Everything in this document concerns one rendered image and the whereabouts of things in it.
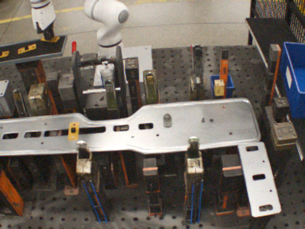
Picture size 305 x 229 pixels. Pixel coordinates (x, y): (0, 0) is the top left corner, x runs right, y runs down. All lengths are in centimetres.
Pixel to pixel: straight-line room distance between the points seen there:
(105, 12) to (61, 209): 86
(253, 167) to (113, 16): 86
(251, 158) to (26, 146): 80
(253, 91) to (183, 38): 168
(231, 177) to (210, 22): 268
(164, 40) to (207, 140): 227
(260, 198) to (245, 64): 108
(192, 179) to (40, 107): 66
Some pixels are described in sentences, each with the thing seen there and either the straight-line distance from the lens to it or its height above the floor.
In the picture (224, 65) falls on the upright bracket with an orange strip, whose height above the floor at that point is 113.
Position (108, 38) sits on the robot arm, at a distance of 169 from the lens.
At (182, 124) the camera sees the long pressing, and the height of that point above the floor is 100.
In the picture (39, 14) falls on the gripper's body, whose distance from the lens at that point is 139.
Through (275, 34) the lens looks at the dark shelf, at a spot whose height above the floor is 103.
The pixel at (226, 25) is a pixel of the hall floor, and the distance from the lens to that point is 369.
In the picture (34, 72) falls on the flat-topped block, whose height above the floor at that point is 106.
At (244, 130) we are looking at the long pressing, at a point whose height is 100.
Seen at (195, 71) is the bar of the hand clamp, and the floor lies 111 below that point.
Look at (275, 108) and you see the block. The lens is 131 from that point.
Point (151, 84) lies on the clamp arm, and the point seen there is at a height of 106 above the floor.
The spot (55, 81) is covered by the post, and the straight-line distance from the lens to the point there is 144.
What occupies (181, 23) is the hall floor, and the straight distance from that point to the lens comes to 369.
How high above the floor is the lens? 197
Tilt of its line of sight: 46 degrees down
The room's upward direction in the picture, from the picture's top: 6 degrees counter-clockwise
